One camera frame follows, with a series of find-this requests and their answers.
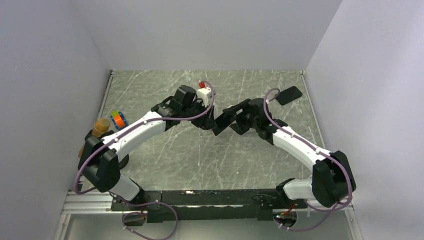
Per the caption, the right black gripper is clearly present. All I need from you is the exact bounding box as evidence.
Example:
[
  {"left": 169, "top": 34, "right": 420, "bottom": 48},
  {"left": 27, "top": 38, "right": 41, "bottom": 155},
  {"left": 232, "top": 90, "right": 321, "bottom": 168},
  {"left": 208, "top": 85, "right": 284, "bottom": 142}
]
[{"left": 222, "top": 99, "right": 260, "bottom": 135}]

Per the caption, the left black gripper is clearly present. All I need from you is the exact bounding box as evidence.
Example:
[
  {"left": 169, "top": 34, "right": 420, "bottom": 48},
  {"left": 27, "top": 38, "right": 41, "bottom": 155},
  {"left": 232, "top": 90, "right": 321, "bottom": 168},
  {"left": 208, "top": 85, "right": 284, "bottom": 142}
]
[{"left": 181, "top": 98, "right": 217, "bottom": 131}]

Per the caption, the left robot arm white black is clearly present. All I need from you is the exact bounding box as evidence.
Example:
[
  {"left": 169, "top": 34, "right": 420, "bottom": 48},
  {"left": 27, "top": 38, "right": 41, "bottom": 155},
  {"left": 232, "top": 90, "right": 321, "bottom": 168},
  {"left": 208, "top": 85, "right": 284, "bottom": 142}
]
[{"left": 74, "top": 80, "right": 216, "bottom": 210}]

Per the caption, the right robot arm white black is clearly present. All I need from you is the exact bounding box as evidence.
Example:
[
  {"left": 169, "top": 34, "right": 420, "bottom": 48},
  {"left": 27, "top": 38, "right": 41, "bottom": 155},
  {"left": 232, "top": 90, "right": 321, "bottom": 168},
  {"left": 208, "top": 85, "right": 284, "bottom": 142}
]
[{"left": 213, "top": 98, "right": 357, "bottom": 208}]

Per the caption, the black phone at back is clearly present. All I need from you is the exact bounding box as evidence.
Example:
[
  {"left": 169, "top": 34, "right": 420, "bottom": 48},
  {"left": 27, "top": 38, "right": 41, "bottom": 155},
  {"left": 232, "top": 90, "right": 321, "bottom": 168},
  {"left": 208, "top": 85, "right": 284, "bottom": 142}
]
[{"left": 275, "top": 86, "right": 303, "bottom": 106}]

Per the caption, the orange blue toy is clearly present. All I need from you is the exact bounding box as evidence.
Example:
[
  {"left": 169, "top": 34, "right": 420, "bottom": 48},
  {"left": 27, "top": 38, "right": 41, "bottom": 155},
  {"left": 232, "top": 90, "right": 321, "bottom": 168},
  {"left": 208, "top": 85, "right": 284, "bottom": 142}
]
[{"left": 110, "top": 111, "right": 128, "bottom": 131}]

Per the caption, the wooden mallet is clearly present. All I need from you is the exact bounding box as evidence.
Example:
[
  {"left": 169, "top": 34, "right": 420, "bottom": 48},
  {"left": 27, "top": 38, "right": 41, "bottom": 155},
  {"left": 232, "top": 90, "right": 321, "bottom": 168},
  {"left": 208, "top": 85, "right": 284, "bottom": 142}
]
[{"left": 89, "top": 118, "right": 111, "bottom": 139}]

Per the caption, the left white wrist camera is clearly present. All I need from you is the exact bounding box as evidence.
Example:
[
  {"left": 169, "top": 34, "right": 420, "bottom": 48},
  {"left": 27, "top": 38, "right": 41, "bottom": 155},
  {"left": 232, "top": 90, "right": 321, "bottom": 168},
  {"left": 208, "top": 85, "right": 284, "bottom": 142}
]
[{"left": 196, "top": 81, "right": 212, "bottom": 108}]

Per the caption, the black base frame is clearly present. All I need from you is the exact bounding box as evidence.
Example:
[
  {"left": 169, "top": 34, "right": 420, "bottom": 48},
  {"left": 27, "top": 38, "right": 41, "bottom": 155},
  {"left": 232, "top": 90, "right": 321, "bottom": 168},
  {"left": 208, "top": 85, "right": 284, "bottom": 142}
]
[{"left": 110, "top": 188, "right": 306, "bottom": 223}]

